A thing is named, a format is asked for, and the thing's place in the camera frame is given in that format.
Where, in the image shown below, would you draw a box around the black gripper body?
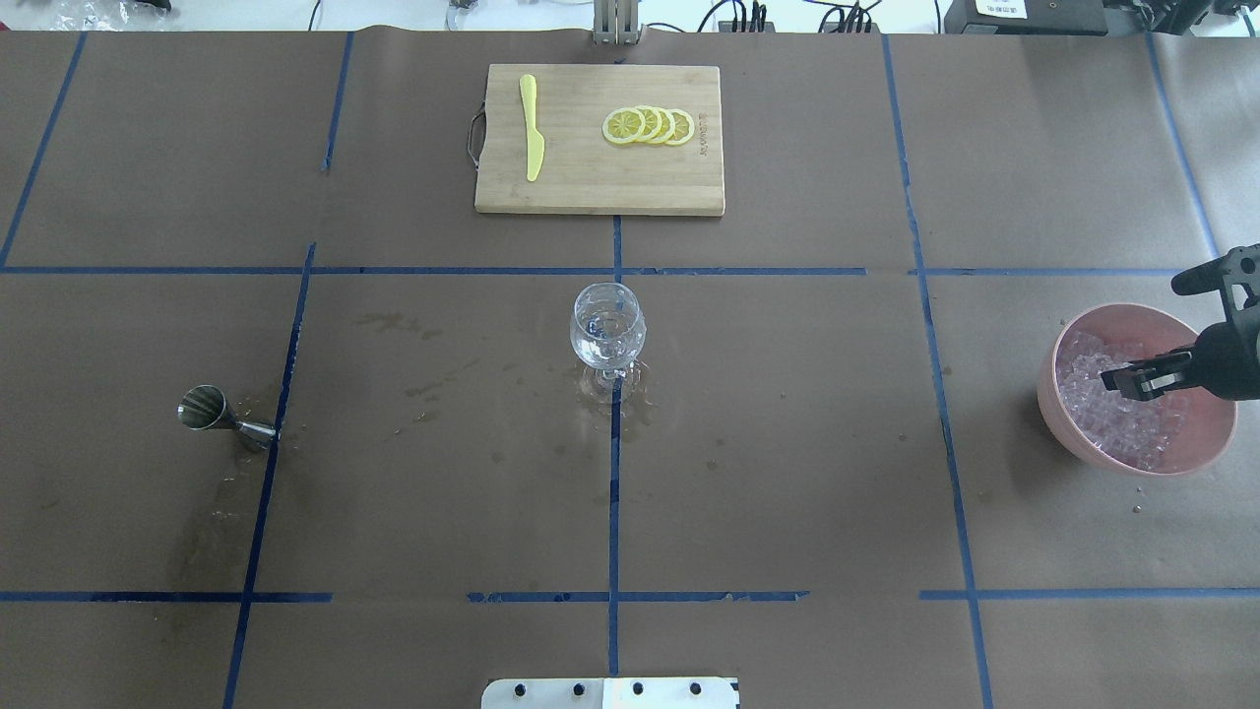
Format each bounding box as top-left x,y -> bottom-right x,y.
1184,320 -> 1259,400

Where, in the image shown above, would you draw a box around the steel cocktail jigger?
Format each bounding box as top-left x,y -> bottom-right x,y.
176,383 -> 278,452

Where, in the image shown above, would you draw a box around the clear ice cubes pile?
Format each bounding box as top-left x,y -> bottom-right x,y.
1055,331 -> 1191,472

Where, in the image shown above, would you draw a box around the clear wine glass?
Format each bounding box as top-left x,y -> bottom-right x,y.
570,282 -> 646,407

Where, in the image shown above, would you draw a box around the pink plastic bowl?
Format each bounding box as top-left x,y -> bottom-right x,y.
1037,302 -> 1240,477

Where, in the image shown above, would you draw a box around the yellow lemon slices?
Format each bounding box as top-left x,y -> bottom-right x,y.
601,105 -> 698,147

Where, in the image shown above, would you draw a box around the bamboo cutting board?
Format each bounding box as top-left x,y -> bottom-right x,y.
475,63 -> 727,219

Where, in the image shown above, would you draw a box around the yellow plastic knife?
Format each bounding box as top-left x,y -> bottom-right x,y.
519,76 -> 547,181

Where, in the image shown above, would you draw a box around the aluminium frame post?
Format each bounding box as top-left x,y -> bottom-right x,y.
593,0 -> 643,45

